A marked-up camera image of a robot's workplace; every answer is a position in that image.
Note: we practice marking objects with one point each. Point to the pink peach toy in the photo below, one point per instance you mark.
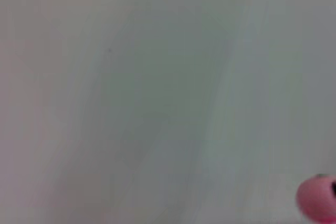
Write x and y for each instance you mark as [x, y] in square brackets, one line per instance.
[316, 199]

